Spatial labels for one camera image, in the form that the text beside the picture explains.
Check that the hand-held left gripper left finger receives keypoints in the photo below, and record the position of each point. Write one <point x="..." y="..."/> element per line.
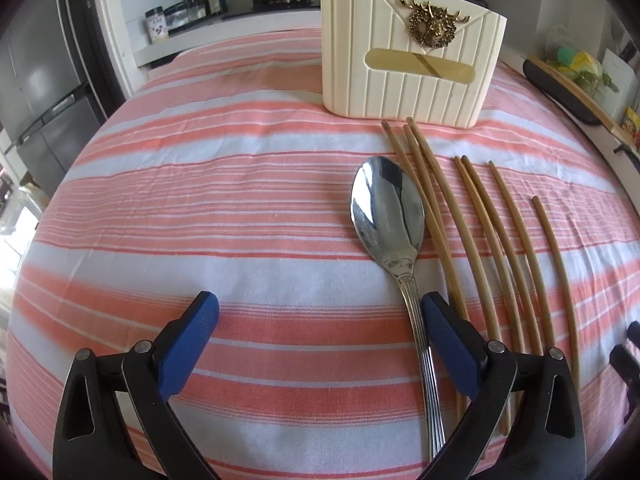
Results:
<point x="192" y="340"/>

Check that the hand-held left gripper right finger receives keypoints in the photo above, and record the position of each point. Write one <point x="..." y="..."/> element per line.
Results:
<point x="450" y="345"/>

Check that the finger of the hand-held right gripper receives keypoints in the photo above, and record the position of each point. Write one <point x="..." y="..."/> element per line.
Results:
<point x="635" y="332"/>
<point x="622" y="365"/>

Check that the wooden chopstick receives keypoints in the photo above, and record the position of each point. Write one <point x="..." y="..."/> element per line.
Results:
<point x="485" y="200"/>
<point x="431" y="160"/>
<point x="507" y="200"/>
<point x="474" y="200"/>
<point x="392" y="140"/>
<point x="550" y="240"/>
<point x="419" y="160"/>

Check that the steel spoon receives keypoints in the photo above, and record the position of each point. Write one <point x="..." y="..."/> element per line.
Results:
<point x="385" y="210"/>

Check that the cream ribbed utensil holder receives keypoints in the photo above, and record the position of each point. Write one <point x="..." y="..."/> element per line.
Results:
<point x="350" y="60"/>

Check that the pink white striped tablecloth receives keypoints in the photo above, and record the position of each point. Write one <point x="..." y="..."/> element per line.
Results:
<point x="225" y="210"/>

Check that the yellow snack packet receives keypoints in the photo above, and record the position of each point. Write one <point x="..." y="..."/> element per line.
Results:
<point x="631" y="127"/>

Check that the wooden cutting board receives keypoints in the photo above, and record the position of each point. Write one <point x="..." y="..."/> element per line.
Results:
<point x="607" y="117"/>

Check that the black oblong board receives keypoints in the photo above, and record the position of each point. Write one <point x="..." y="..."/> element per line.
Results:
<point x="555" y="89"/>

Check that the yellow sponge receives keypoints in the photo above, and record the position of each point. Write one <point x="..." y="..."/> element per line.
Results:
<point x="587" y="62"/>

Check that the green scrubber ball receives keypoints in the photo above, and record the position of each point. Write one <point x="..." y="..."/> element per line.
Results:
<point x="565" y="55"/>

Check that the white kitchen counter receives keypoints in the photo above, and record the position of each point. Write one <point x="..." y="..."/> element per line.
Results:
<point x="200" y="35"/>

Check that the grey refrigerator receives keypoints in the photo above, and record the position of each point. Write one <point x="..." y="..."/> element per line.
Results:
<point x="40" y="75"/>

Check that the black-lidded spice jar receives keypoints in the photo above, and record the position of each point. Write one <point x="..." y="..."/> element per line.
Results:
<point x="156" y="25"/>

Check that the clear plastic container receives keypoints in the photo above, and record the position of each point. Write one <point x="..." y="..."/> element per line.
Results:
<point x="176" y="14"/>

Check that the black gas cooktop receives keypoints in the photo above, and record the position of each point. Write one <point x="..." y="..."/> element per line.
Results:
<point x="280" y="0"/>

